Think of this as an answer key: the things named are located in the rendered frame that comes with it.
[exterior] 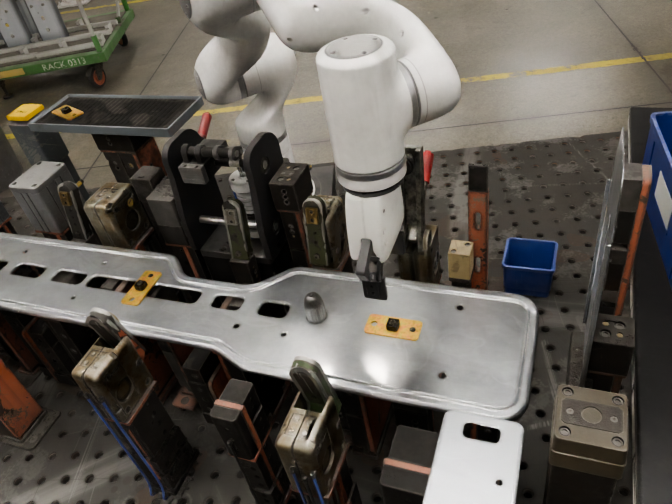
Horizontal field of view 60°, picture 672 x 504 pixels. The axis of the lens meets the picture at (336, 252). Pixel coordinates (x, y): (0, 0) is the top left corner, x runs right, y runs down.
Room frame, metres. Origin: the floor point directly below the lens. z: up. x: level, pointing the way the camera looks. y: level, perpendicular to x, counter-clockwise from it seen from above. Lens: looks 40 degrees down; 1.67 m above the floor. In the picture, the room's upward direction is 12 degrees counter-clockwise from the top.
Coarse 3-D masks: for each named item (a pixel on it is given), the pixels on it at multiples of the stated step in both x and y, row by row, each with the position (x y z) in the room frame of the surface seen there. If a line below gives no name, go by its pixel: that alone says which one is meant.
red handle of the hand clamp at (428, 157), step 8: (424, 152) 0.82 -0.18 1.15; (424, 160) 0.81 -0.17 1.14; (432, 160) 0.81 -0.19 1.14; (424, 168) 0.80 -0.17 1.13; (424, 176) 0.79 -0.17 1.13; (424, 184) 0.78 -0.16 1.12; (424, 192) 0.77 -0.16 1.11; (408, 232) 0.72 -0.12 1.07; (416, 232) 0.72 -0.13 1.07; (408, 240) 0.71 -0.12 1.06; (416, 240) 0.71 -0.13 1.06
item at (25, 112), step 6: (18, 108) 1.35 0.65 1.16; (24, 108) 1.34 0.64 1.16; (30, 108) 1.33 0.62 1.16; (36, 108) 1.33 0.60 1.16; (42, 108) 1.34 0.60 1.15; (12, 114) 1.32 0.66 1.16; (18, 114) 1.31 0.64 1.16; (24, 114) 1.30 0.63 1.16; (30, 114) 1.31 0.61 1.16; (12, 120) 1.31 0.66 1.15; (18, 120) 1.30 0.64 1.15; (24, 120) 1.29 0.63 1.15
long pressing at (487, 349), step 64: (0, 256) 1.00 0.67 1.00; (64, 256) 0.95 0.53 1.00; (128, 256) 0.91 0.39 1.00; (64, 320) 0.77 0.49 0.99; (128, 320) 0.73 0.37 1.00; (192, 320) 0.70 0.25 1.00; (256, 320) 0.67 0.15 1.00; (448, 320) 0.59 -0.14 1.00; (512, 320) 0.56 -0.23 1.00; (384, 384) 0.50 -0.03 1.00; (448, 384) 0.48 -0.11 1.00; (512, 384) 0.46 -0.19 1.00
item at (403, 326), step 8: (368, 320) 0.62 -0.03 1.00; (376, 320) 0.61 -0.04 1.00; (384, 320) 0.61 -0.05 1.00; (400, 320) 0.60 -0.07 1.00; (408, 320) 0.60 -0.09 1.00; (416, 320) 0.60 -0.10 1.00; (368, 328) 0.60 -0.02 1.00; (376, 328) 0.60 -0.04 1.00; (384, 328) 0.60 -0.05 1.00; (392, 328) 0.59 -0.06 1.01; (400, 328) 0.59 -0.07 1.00; (408, 328) 0.59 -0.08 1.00; (416, 328) 0.58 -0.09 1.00; (392, 336) 0.58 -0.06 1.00; (400, 336) 0.57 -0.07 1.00; (408, 336) 0.57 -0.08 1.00; (416, 336) 0.57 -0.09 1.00
